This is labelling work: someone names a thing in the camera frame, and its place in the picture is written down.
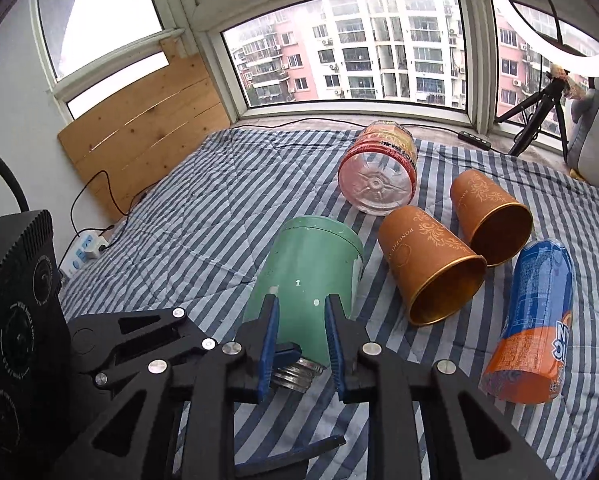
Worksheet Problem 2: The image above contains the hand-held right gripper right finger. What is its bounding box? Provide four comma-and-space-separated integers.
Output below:
324, 293, 559, 480

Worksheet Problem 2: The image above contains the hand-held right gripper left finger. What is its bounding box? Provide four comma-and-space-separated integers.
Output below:
54, 294, 281, 480

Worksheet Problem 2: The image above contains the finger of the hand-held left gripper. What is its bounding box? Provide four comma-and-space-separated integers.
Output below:
234, 435, 348, 480
69, 306, 301, 392

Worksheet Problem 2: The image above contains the green cup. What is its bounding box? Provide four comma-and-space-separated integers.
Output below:
242, 215, 365, 392

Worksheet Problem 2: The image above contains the orange cup with gold pattern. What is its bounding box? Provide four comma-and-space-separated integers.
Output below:
449, 170, 534, 267
378, 205, 487, 327

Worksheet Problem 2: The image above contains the white power strip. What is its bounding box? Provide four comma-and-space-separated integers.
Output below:
59, 230, 111, 277

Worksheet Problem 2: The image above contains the blue striped blanket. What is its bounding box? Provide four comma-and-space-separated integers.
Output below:
59, 127, 599, 480

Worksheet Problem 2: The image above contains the clear plastic jar red label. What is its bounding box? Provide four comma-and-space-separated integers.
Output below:
337, 120, 419, 217

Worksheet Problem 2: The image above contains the blue and orange plastic bottle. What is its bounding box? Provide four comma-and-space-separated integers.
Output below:
481, 238, 575, 405

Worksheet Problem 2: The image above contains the wooden board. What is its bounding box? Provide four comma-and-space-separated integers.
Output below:
58, 37, 230, 221

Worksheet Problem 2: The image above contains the black power strip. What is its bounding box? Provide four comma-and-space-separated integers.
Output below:
457, 130, 493, 150

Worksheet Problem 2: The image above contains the pink and white apartment building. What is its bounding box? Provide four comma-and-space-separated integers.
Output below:
229, 0, 467, 108

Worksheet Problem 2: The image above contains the black tripod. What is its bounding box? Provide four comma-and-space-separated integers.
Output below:
494, 77, 570, 163

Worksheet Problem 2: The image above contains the grey cushion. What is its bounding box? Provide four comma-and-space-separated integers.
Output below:
565, 77, 599, 186

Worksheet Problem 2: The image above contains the tan crinkled bag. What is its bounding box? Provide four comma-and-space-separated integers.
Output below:
552, 66, 588, 102

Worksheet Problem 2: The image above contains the thick black cable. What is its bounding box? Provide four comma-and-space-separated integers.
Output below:
0, 135, 31, 213

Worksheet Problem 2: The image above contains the thin black cable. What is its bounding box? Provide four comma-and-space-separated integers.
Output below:
72, 170, 152, 236

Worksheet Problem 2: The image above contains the white bay window frame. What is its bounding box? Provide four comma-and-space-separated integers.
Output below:
32, 0, 599, 138

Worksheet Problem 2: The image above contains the white ring light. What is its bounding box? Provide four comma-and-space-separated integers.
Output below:
477, 0, 599, 79

